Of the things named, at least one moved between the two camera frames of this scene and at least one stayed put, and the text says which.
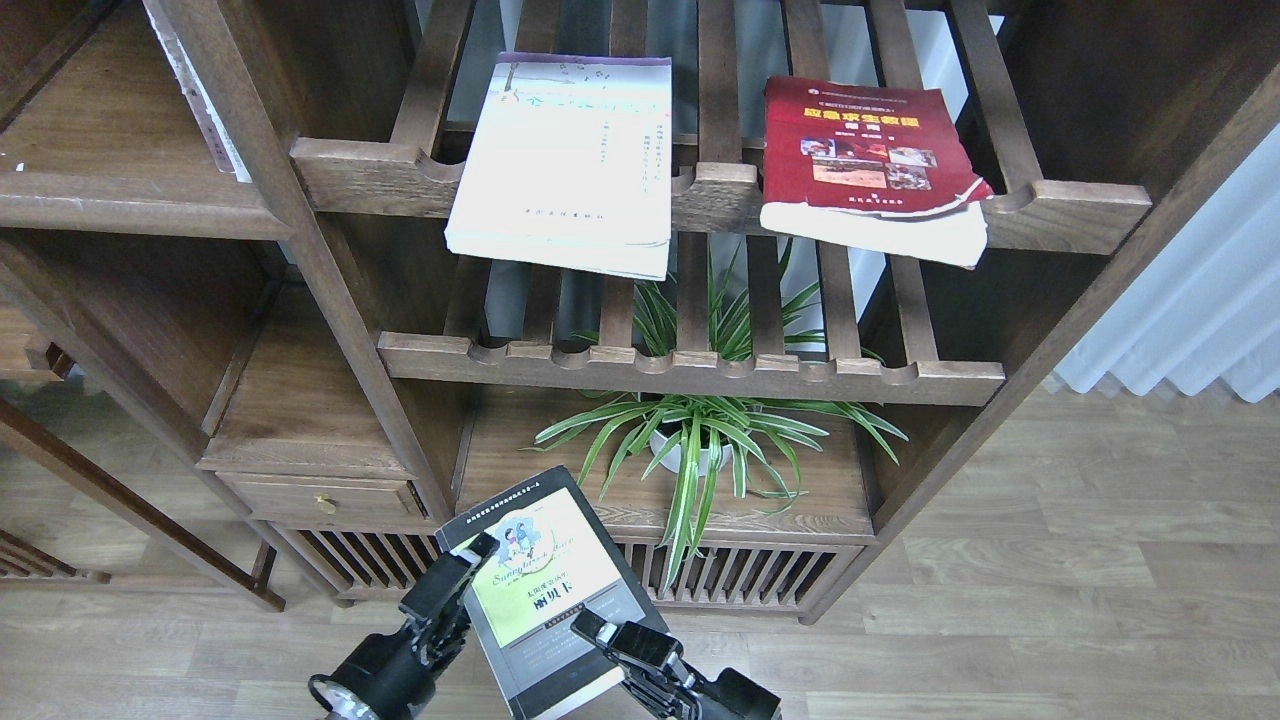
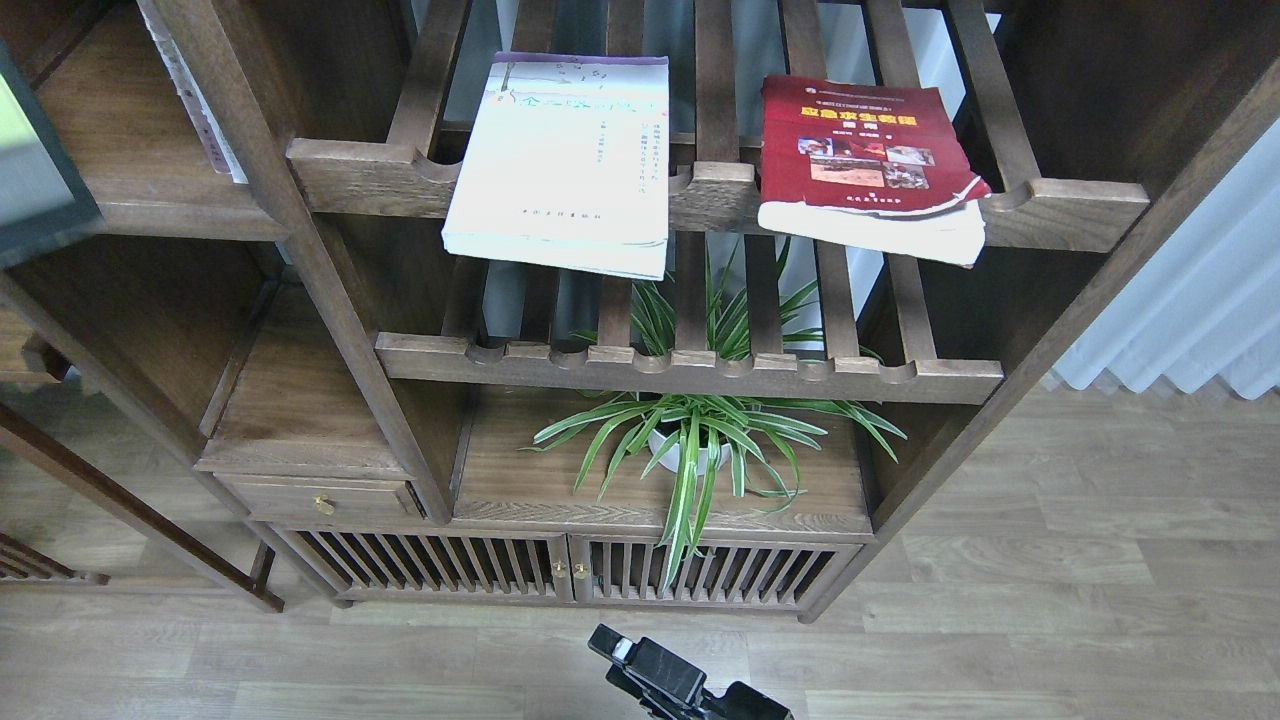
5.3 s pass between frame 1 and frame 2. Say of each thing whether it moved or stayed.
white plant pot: stayed
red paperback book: stayed
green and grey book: moved
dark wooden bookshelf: stayed
